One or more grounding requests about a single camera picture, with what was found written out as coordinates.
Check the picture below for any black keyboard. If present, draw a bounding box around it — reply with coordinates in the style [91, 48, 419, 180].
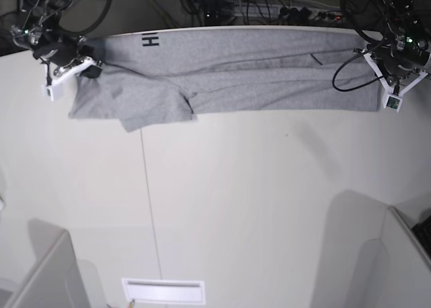
[412, 216, 431, 255]

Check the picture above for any grey partition panel right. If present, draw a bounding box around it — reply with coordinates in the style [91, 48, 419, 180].
[356, 205, 431, 308]

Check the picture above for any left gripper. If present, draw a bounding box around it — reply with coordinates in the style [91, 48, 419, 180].
[366, 34, 430, 84]

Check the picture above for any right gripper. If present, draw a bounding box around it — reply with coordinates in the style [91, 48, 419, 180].
[32, 35, 103, 79]

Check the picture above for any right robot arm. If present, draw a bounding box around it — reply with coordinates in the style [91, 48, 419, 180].
[5, 0, 113, 83]

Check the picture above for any grey T-shirt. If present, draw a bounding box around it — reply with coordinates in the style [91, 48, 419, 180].
[69, 27, 380, 132]

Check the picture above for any grey partition panel left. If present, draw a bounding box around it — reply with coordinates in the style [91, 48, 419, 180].
[1, 218, 90, 307]

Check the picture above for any white table slot plate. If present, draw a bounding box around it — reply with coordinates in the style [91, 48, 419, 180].
[121, 278, 206, 305]

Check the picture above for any grey partition panel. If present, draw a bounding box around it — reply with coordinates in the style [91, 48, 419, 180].
[356, 205, 431, 308]
[1, 218, 90, 307]

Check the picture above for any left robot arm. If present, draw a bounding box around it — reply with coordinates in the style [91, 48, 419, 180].
[339, 0, 430, 84]

